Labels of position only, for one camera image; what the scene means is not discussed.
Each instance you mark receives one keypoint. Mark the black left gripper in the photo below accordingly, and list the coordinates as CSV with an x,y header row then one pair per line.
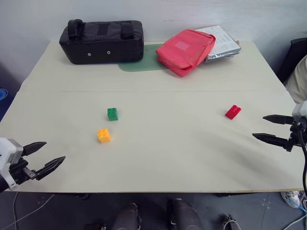
x,y
21,171

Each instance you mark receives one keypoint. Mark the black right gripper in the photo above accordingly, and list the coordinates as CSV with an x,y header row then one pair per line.
x,y
298,135

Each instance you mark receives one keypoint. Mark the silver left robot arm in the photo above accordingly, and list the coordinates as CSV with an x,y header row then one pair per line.
x,y
2,184

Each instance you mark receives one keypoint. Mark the red toy brick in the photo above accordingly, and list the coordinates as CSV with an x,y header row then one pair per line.
x,y
233,112

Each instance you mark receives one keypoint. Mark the person's beige trouser leg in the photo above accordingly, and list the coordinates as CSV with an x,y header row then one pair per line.
x,y
298,81

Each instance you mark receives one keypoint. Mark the orange toy brick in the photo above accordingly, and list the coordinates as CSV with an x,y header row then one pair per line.
x,y
104,135

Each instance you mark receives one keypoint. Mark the blue round object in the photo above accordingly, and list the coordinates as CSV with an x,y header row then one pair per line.
x,y
3,99

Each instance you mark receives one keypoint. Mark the white sneaker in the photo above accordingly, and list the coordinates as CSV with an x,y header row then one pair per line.
x,y
293,197

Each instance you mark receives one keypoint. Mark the black chair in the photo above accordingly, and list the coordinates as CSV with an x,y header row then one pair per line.
x,y
291,57

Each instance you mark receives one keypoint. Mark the green toy brick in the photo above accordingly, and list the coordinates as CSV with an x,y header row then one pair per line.
x,y
113,114

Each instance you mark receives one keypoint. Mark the silver foil pouch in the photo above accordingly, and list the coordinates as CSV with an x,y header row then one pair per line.
x,y
224,45

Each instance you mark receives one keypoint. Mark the dark rounded robot leg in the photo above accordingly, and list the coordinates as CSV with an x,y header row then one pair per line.
x,y
183,214
127,216

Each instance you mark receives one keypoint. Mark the red fabric bag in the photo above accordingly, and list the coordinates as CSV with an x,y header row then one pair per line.
x,y
184,51

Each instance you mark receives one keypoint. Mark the black padded case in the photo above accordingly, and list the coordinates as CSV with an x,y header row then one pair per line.
x,y
103,45

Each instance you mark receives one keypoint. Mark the green mat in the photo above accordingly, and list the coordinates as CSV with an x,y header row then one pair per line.
x,y
141,63

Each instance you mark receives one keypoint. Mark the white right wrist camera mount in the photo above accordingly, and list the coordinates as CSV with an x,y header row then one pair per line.
x,y
300,111

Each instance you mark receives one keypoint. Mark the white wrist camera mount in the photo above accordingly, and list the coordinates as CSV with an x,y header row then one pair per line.
x,y
9,149
300,111

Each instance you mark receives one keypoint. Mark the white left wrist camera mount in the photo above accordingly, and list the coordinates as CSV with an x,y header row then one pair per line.
x,y
9,149

